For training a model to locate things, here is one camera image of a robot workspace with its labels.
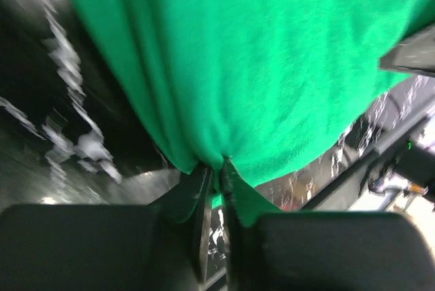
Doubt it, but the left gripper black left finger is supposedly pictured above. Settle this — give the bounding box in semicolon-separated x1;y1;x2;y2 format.
1;166;213;290

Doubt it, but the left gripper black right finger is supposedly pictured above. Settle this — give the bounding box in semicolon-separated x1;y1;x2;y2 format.
220;160;434;290

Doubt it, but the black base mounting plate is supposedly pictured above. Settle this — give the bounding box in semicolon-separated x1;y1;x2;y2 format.
206;102;434;290

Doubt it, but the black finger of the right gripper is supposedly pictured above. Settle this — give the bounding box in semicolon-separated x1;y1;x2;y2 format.
379;24;435;75

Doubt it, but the green t shirt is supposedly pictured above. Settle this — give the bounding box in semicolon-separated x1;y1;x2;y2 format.
54;0;435;227

